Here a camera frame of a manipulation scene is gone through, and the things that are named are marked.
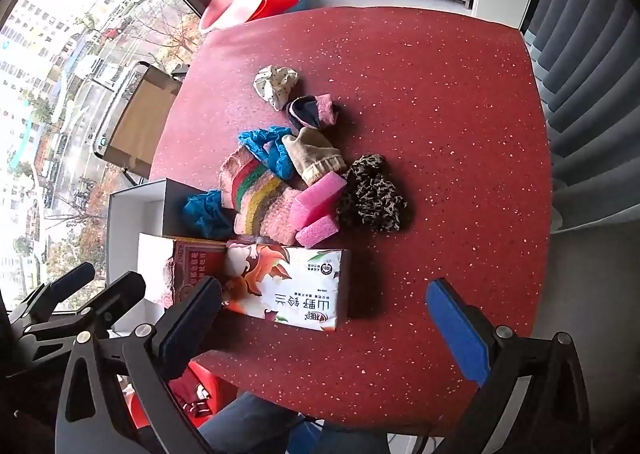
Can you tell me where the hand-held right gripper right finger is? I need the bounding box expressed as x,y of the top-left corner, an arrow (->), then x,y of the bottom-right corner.
425,278 -> 592,454

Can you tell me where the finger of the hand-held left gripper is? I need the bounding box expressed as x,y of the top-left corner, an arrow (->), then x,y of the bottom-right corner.
9,261 -> 97,323
21,271 -> 147,351

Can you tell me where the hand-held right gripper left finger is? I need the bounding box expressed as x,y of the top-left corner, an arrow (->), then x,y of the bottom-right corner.
54,276 -> 223,454

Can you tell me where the white box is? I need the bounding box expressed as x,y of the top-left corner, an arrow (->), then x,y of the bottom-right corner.
106,178 -> 231,335

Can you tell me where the blue shoe cover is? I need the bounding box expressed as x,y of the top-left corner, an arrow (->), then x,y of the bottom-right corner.
181,190 -> 236,239
237,125 -> 296,179

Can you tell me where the rainbow striped pink sock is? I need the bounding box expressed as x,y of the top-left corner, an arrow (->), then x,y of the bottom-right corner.
218,146 -> 301,245

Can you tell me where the small pink sponge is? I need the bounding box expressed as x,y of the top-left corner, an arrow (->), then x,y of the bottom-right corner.
295,215 -> 337,249

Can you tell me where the leopard print cloth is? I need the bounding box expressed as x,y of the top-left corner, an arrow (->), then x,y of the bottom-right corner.
335,154 -> 408,233

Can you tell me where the large pink sponge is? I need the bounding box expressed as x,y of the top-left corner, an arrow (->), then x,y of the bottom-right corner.
291,171 -> 348,225

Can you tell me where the beige knit sock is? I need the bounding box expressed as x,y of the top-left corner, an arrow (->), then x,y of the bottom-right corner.
281,126 -> 347,185

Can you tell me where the navy and pink sock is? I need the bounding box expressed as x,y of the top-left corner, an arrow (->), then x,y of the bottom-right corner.
285,94 -> 342,131

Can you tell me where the cream polka dot sock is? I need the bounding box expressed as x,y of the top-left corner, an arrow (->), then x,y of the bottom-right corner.
252,64 -> 300,112

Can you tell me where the red printed bag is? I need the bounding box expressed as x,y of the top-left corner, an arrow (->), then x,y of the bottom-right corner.
127,361 -> 226,427

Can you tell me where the fox print tissue pack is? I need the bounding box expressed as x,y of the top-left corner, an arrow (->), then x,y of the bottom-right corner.
224,240 -> 351,333

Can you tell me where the folding chair with cardboard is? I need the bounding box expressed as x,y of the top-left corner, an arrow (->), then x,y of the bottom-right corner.
92,61 -> 188,185

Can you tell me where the large glass window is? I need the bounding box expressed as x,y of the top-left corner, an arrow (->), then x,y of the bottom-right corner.
0,0 -> 263,319

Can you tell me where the grey curtain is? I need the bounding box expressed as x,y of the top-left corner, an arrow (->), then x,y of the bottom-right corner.
520,0 -> 640,235

